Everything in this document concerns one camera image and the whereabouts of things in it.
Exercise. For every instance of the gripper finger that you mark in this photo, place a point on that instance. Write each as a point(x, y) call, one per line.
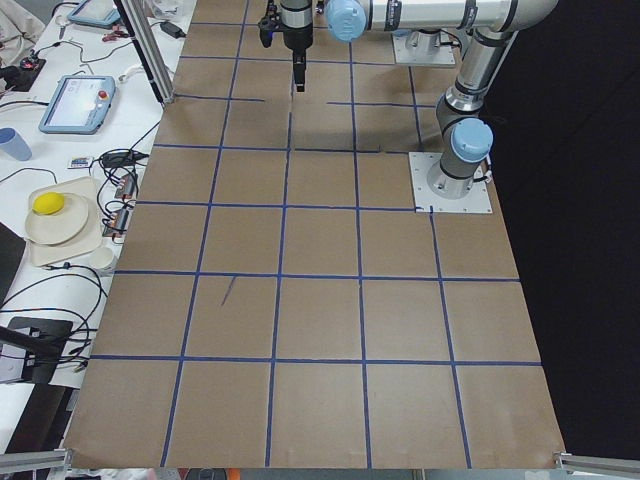
point(299, 69)

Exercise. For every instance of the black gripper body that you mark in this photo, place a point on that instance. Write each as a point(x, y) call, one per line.
point(298, 39)

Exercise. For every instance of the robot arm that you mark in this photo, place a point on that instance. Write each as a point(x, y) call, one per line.
point(467, 139)
point(296, 20)

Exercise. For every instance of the black power adapter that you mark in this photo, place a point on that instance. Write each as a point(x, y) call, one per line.
point(173, 30)

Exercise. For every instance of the teach pendant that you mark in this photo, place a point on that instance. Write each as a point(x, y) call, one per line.
point(79, 105)
point(95, 13)

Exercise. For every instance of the beige tray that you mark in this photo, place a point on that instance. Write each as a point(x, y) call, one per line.
point(87, 240)

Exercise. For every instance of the white paper cup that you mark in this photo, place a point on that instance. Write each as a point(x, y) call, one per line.
point(103, 260)

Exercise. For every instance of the yellow lemon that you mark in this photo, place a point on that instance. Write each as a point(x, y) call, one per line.
point(48, 203)

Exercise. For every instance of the blue cup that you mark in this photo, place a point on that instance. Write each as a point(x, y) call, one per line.
point(13, 144)

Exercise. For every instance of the beige plate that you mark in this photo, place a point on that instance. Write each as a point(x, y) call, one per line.
point(59, 227)

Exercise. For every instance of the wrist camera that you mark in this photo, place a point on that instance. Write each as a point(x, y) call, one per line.
point(268, 24)

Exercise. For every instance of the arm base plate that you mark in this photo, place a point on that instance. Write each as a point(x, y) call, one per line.
point(423, 48)
point(435, 192)

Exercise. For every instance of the aluminium frame post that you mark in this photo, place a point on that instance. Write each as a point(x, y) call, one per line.
point(134, 19)

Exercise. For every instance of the black camera stand base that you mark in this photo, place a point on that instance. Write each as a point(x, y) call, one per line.
point(31, 349)

